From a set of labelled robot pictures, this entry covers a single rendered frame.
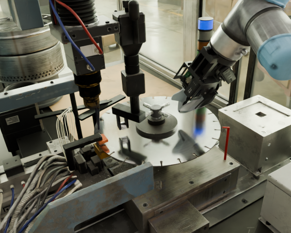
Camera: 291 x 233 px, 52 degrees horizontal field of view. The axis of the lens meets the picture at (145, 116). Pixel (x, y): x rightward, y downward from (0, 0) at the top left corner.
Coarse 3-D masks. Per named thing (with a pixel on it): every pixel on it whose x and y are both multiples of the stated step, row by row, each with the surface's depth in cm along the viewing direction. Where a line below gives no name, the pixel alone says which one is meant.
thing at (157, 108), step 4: (144, 104) 78; (148, 104) 78; (156, 104) 77; (164, 104) 77; (168, 104) 78; (148, 108) 78; (152, 108) 75; (156, 108) 75; (160, 108) 75; (148, 112) 74; (152, 112) 75; (156, 112) 75; (160, 112) 74; (164, 112) 74; (152, 116) 76; (156, 116) 75; (160, 116) 76; (168, 116) 73
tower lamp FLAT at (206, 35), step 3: (198, 30) 91; (210, 30) 90; (198, 33) 91; (201, 33) 90; (204, 33) 90; (207, 33) 90; (210, 33) 90; (198, 36) 92; (201, 36) 90; (204, 36) 90; (207, 36) 90; (210, 36) 90; (198, 39) 92; (201, 39) 91; (204, 39) 90; (207, 39) 90; (210, 39) 91
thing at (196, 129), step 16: (160, 96) 92; (176, 112) 83; (192, 112) 83; (208, 112) 83; (96, 128) 78; (112, 128) 78; (128, 128) 78; (192, 128) 76; (208, 128) 76; (112, 144) 72; (128, 144) 71; (144, 144) 71; (160, 144) 71; (176, 144) 71; (192, 144) 70; (208, 144) 70; (128, 160) 66; (144, 160) 66; (160, 160) 66; (176, 160) 65
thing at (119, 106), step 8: (120, 104) 73; (136, 104) 67; (112, 112) 73; (120, 112) 71; (128, 112) 69; (136, 112) 68; (144, 112) 69; (120, 120) 72; (136, 120) 69; (120, 128) 73
